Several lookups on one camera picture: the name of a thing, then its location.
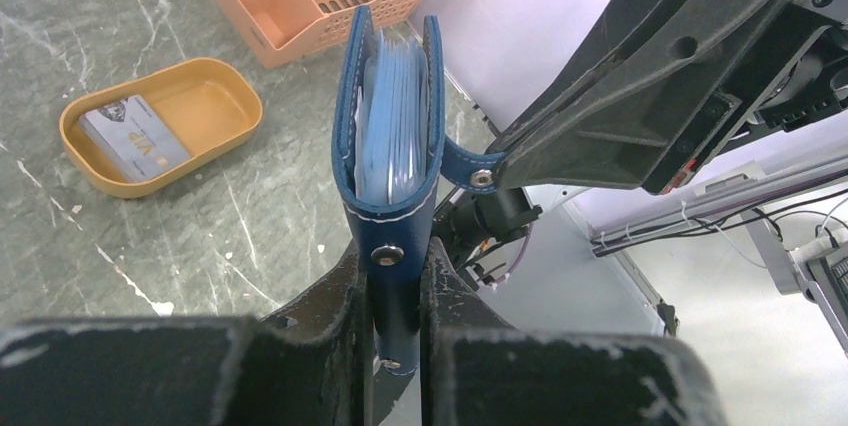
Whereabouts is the white VIP credit card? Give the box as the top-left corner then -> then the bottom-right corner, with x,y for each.
78,95 -> 191,183

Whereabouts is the orange oval tray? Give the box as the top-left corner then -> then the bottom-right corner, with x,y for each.
58,57 -> 263,199

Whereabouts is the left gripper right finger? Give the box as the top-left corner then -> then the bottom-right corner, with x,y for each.
420,238 -> 728,425

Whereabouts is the blue card holder wallet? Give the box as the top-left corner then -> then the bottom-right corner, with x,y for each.
331,5 -> 501,376

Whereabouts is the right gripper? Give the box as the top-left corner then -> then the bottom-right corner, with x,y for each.
493,0 -> 847,194

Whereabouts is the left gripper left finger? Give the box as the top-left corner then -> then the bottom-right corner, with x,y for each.
1,253 -> 371,425

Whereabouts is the aluminium frame with cables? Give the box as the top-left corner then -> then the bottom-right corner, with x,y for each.
590,152 -> 847,347

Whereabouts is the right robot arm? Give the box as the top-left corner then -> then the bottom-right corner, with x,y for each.
433,0 -> 847,269

